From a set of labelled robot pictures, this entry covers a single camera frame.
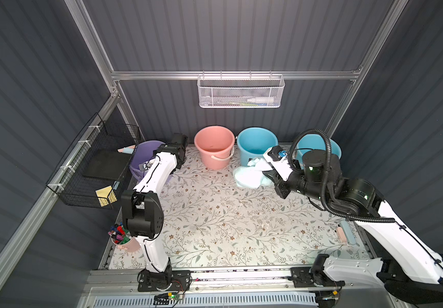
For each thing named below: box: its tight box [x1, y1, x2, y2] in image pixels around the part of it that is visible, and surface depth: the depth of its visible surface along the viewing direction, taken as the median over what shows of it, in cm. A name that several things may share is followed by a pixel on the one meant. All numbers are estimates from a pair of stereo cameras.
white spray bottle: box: [246, 96, 275, 104], surface depth 91 cm
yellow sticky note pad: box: [95, 184, 118, 208], surface depth 63 cm
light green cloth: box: [233, 157, 275, 189], surface depth 60 cm
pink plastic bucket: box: [193, 125, 235, 171], surface depth 105 cm
